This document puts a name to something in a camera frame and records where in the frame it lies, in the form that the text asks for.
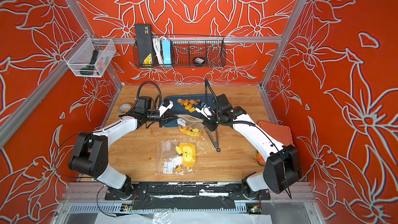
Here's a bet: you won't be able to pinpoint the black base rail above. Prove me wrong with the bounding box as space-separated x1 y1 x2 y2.
105 182 271 215

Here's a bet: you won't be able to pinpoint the black metal tongs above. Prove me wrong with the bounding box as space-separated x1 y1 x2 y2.
205 127 221 152

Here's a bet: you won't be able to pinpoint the clear tape roll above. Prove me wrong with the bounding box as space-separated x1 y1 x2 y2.
118 103 132 114

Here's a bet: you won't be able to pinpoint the clear acrylic bin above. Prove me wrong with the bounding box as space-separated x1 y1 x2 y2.
62 33 116 78

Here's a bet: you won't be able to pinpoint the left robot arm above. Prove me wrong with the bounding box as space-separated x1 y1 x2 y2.
68 82 177 195

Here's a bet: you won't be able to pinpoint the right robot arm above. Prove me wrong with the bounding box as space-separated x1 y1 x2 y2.
198 79 302 198

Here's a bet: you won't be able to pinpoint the light blue box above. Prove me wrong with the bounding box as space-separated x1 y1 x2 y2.
161 39 172 67

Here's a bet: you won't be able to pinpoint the white cable bundle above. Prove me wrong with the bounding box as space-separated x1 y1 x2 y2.
152 36 165 66

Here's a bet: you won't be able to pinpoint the blue plastic tray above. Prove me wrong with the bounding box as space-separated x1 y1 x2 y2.
164 94 216 128

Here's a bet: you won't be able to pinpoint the clear resealable bag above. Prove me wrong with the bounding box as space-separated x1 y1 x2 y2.
177 115 205 138

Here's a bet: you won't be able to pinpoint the orange tool case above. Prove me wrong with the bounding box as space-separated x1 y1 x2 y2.
256 120 295 166

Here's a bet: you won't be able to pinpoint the black box with yellow label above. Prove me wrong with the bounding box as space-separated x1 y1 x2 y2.
135 24 154 67

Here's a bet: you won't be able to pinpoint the clear bag with yellow toys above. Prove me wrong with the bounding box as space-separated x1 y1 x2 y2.
154 139 203 175

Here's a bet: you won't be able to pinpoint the dark green screwdriver handle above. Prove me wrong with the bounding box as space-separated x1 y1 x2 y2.
80 49 98 76

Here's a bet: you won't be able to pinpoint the black wire basket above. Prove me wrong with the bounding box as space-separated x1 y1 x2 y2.
133 35 227 68

